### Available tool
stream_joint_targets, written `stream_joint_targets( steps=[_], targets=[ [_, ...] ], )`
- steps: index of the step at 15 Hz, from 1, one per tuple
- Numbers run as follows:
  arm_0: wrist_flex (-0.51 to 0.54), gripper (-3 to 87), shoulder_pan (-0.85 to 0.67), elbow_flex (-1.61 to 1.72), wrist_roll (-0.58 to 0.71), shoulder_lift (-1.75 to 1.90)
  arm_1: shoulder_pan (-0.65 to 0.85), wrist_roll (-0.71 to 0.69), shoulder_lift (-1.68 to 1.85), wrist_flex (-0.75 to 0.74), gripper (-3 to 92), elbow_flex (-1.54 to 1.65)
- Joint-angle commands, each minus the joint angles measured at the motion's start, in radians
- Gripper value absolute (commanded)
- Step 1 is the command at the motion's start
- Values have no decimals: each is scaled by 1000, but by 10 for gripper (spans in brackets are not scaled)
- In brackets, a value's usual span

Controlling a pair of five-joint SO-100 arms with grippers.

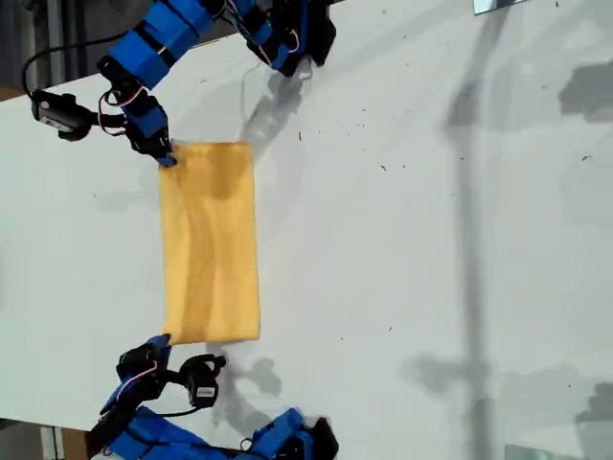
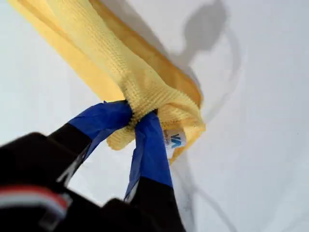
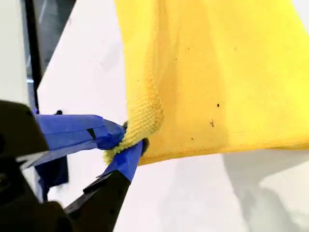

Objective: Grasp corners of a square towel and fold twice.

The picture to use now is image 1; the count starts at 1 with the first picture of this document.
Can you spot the black camera box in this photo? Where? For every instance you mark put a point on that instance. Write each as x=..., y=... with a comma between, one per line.
x=60, y=115
x=203, y=381

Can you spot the brown cardboard box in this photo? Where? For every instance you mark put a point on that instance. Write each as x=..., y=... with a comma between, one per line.
x=9, y=93
x=75, y=445

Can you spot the grey metal rail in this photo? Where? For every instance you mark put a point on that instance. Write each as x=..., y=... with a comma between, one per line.
x=55, y=38

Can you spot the yellow square towel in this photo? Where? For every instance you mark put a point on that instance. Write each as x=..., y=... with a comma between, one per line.
x=211, y=249

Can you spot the grey metal table leg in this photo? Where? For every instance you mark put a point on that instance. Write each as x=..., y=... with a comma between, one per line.
x=52, y=443

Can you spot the black camera stalk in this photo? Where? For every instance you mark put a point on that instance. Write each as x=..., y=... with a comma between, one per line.
x=107, y=124
x=176, y=376

